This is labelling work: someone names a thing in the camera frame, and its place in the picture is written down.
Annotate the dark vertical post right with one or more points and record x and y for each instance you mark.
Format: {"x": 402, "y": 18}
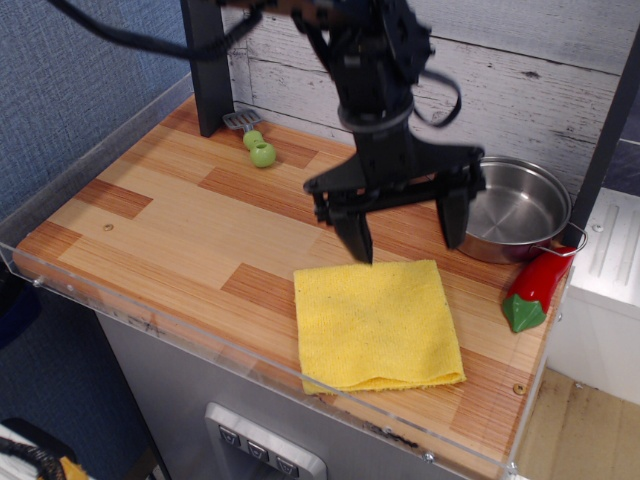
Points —
{"x": 611, "y": 132}

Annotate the dark vertical post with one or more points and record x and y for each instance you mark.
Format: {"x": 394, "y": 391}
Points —
{"x": 211, "y": 80}
{"x": 611, "y": 132}

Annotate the dark vertical post left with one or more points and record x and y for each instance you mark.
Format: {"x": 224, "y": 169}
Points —
{"x": 211, "y": 80}

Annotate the silver button panel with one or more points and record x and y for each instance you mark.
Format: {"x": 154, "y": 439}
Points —
{"x": 229, "y": 429}

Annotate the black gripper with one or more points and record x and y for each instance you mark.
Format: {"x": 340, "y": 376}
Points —
{"x": 390, "y": 168}

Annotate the silver toy cabinet front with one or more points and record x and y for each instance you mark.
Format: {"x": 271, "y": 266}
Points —
{"x": 172, "y": 387}

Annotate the yellow black object corner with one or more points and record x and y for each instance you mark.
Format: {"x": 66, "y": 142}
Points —
{"x": 28, "y": 452}

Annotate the white side shelf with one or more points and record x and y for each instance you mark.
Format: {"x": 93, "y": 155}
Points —
{"x": 595, "y": 341}

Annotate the green handled toy spatula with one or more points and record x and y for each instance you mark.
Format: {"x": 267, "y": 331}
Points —
{"x": 261, "y": 153}

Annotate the yellow cloth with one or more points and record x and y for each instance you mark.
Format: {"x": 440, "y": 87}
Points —
{"x": 375, "y": 327}

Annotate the red toy chili pepper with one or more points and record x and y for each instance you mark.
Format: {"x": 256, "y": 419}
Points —
{"x": 528, "y": 300}

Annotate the clear acrylic table guard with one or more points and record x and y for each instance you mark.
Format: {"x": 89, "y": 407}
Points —
{"x": 160, "y": 227}

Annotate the stainless steel pot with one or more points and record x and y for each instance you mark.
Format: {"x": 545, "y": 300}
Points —
{"x": 519, "y": 214}

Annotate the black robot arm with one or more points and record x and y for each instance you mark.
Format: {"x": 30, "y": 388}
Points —
{"x": 375, "y": 52}

